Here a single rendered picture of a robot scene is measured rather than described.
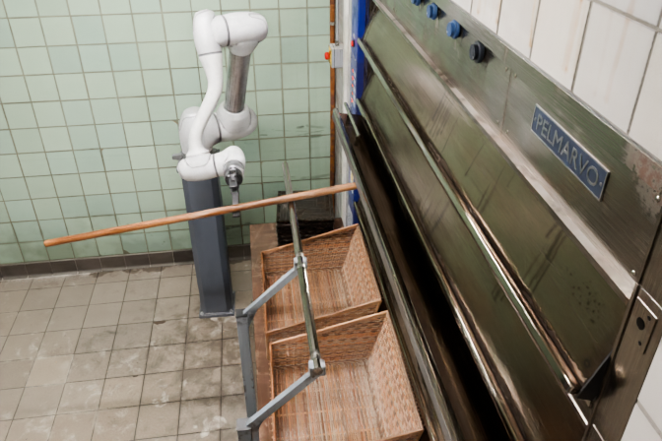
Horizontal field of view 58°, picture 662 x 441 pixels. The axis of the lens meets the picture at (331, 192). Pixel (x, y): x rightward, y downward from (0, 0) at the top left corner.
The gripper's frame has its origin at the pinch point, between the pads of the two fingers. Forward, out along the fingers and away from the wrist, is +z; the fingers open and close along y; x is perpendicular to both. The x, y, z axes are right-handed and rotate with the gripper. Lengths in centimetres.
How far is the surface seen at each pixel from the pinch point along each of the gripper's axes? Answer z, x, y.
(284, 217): -41, -22, 37
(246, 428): 88, 0, 24
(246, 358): 41, 0, 45
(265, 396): 46, -6, 61
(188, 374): -23, 33, 120
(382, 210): 47, -48, -21
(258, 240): -57, -8, 62
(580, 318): 140, -57, -60
